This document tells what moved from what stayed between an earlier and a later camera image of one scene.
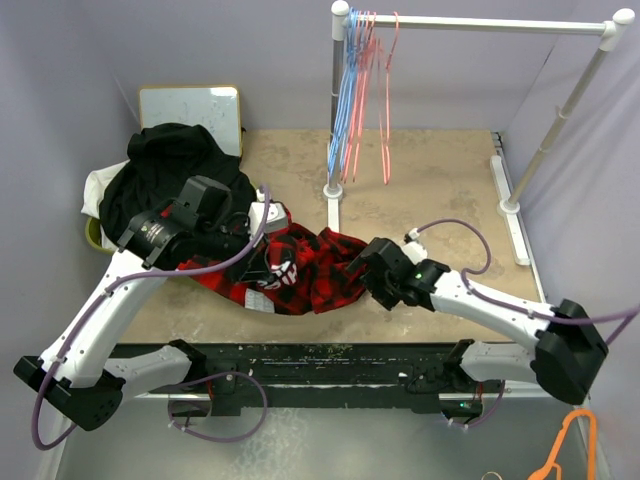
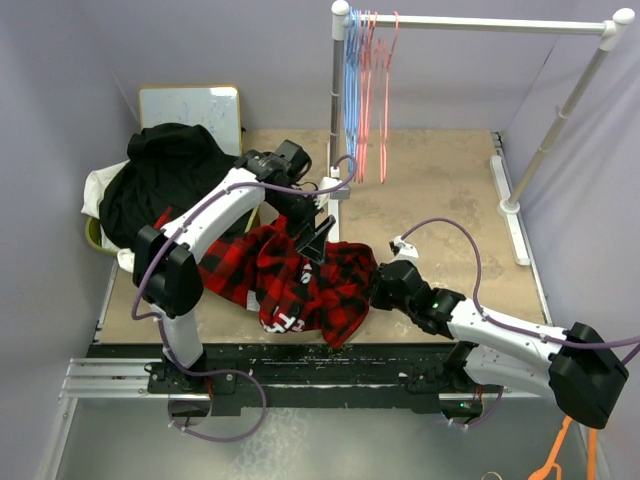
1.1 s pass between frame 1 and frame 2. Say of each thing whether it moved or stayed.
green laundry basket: stayed
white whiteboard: stayed
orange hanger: stayed
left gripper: moved
